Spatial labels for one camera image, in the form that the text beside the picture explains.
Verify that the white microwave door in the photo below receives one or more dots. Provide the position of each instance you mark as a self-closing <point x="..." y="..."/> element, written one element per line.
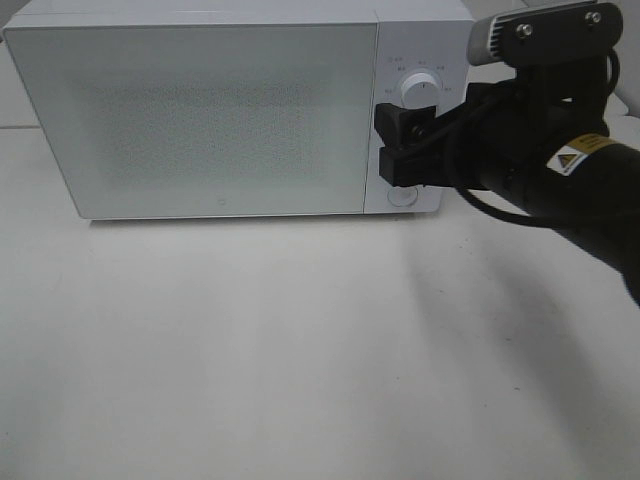
<point x="204" y="121"/>

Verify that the white microwave oven body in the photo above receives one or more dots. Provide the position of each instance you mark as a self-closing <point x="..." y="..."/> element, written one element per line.
<point x="411" y="35"/>

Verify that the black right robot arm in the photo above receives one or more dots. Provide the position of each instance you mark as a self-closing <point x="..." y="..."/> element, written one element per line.
<point x="601" y="217"/>

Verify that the upper white microwave knob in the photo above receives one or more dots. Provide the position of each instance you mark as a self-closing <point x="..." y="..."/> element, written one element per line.
<point x="420" y="89"/>

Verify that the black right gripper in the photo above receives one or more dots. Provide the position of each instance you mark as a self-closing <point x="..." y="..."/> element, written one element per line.
<point x="500" y="140"/>

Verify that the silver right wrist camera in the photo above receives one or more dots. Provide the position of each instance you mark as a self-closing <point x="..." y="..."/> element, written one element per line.
<point x="550" y="35"/>

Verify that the round microwave door button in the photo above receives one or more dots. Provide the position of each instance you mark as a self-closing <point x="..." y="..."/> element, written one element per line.
<point x="403" y="197"/>

